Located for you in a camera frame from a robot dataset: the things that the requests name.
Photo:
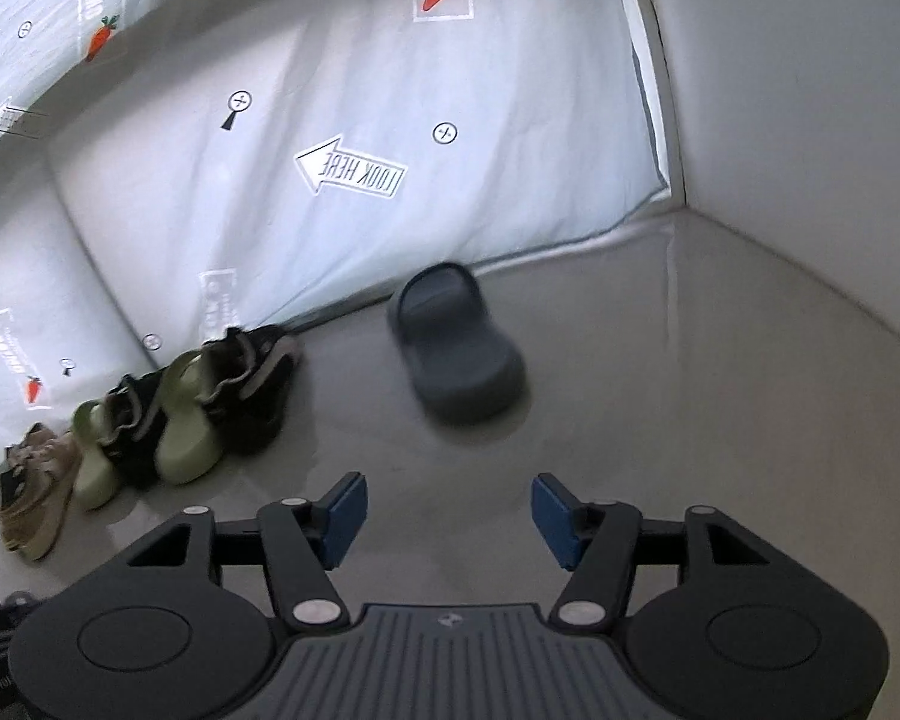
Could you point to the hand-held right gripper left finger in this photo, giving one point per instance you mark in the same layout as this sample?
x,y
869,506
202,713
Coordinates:
x,y
345,517

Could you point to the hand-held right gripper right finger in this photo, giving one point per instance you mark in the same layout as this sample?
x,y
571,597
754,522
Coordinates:
x,y
559,525

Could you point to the light green slide slipper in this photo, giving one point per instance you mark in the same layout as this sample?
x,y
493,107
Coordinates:
x,y
94,461
187,424

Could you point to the dark grey slide slipper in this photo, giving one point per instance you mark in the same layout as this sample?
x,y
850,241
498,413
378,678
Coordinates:
x,y
454,352

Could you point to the tan sneaker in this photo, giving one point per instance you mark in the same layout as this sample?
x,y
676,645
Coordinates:
x,y
34,499

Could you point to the white printed bed sheet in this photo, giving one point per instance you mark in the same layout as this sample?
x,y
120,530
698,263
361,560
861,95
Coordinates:
x,y
420,90

